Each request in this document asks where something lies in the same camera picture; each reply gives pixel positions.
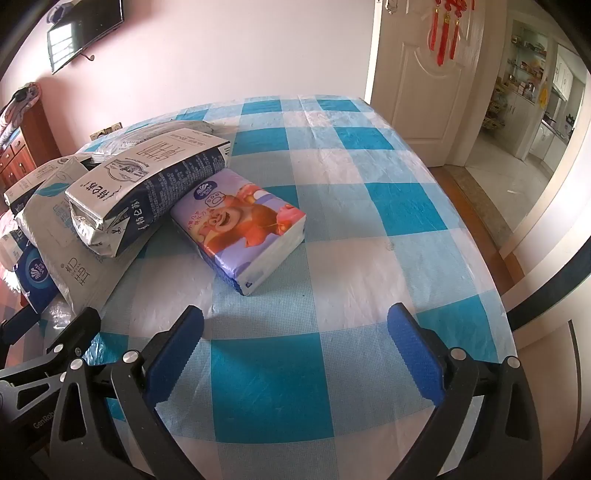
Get kitchen shelf rack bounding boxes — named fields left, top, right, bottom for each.
left=482, top=28, right=550, bottom=134

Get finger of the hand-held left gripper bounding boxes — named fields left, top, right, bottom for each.
left=0, top=308, right=35, bottom=347
left=42, top=307, right=102, bottom=365

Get white kitchen cabinets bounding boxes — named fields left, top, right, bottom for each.
left=529, top=46, right=578, bottom=171

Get grey white packaging bag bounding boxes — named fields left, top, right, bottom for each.
left=18, top=154, right=153, bottom=315

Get white door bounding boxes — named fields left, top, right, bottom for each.
left=369, top=0, right=483, bottom=169

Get purple cartoon tissue pack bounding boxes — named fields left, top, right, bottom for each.
left=170, top=168, right=308, bottom=296

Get white printed plastic bag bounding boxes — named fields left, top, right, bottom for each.
left=90, top=121, right=215, bottom=162

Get black wall television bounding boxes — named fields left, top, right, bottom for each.
left=46, top=0, right=125, bottom=75

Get blue white checked tablecloth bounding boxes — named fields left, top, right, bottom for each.
left=37, top=95, right=518, bottom=480

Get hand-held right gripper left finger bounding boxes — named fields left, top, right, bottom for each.
left=48, top=305, right=206, bottom=480

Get white carton box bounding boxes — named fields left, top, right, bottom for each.
left=4, top=157, right=63, bottom=208

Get pile of folded clothes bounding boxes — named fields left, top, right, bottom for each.
left=0, top=82, right=44, bottom=139

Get blue tissue pack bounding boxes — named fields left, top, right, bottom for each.
left=14, top=242, right=61, bottom=315

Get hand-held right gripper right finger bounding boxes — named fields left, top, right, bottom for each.
left=383, top=302, right=543, bottom=480

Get red knot door decoration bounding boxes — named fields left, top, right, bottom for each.
left=427, top=0, right=476, bottom=65

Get brown wooden cabinet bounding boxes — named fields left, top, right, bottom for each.
left=0, top=104, right=61, bottom=190

